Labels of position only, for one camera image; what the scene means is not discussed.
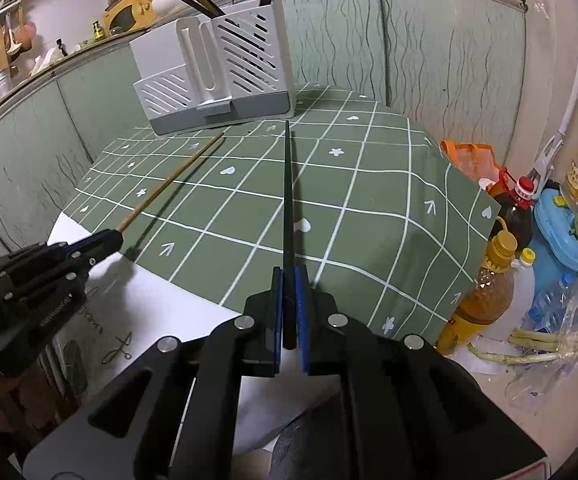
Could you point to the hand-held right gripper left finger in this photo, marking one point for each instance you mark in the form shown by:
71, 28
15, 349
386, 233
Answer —
279, 310

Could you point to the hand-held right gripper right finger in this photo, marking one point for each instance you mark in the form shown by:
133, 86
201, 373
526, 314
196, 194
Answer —
302, 320

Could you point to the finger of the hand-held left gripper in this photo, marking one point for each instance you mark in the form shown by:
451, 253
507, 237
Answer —
44, 285
94, 244

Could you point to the white slotted utensil holder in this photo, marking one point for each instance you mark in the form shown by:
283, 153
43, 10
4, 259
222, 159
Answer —
179, 95

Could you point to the person's left hand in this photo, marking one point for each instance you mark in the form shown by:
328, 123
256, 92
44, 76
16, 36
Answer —
9, 405

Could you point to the person's right leg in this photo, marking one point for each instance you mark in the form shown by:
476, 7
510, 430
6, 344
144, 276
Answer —
299, 445

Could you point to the green checked tablecloth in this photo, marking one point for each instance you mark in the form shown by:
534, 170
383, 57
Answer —
369, 200

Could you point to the oil bottle with yellow cap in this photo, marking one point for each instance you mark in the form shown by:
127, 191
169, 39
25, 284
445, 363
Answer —
484, 300

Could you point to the metal cup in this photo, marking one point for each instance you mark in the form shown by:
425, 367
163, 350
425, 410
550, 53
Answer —
1, 84

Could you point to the small dark bottle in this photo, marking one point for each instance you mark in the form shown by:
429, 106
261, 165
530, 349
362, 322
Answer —
62, 48

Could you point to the white jug with yellow cap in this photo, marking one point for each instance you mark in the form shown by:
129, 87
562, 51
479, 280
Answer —
523, 287

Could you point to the yellow toaster oven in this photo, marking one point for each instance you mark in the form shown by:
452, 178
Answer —
124, 14

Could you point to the orange bag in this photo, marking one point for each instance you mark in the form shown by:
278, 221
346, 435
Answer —
469, 157

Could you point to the leek stalks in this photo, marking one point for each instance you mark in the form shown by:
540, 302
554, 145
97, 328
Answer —
534, 347

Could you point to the dark bottle with red cap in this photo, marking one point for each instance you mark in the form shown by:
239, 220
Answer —
516, 212

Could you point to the clear plastic bags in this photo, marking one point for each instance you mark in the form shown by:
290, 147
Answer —
544, 385

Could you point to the pack of water bottles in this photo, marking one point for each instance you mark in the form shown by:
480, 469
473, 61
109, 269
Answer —
554, 300

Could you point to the blue plastic bucket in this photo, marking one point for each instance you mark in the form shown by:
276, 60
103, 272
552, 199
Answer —
561, 247

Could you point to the white clamp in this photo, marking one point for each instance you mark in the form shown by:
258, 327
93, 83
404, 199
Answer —
546, 160

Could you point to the white pipe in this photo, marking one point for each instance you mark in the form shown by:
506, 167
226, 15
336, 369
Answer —
576, 60

